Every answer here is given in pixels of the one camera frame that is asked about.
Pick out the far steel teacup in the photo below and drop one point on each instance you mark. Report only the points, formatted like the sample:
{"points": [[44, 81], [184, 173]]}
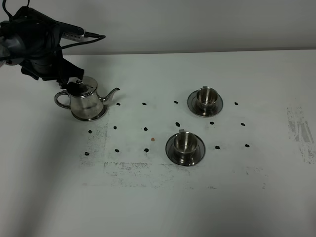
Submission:
{"points": [[207, 98]]}

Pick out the near steel saucer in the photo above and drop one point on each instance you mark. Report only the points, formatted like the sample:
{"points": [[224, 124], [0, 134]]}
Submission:
{"points": [[185, 160]]}

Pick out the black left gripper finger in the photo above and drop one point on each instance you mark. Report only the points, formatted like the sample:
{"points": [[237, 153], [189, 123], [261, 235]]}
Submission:
{"points": [[74, 87], [67, 70]]}

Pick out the near steel teacup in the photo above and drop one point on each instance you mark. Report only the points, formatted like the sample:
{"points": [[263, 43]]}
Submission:
{"points": [[185, 142]]}

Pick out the far steel saucer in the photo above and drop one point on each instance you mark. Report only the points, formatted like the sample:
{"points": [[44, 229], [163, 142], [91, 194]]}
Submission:
{"points": [[192, 105]]}

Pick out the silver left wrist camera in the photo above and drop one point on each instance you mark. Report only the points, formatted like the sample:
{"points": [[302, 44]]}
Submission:
{"points": [[71, 32]]}

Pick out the stainless steel teapot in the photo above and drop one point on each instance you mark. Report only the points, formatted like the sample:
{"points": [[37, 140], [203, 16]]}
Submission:
{"points": [[89, 105]]}

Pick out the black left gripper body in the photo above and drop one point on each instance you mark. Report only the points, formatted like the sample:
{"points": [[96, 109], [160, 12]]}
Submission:
{"points": [[28, 39]]}

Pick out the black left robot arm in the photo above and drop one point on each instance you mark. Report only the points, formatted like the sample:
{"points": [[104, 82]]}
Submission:
{"points": [[31, 40]]}

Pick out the steel teacup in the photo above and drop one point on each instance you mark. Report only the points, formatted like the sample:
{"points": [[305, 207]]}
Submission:
{"points": [[207, 98], [185, 142]]}

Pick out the steel saucer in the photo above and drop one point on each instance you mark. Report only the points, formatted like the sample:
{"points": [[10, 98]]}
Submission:
{"points": [[192, 105], [185, 160]]}

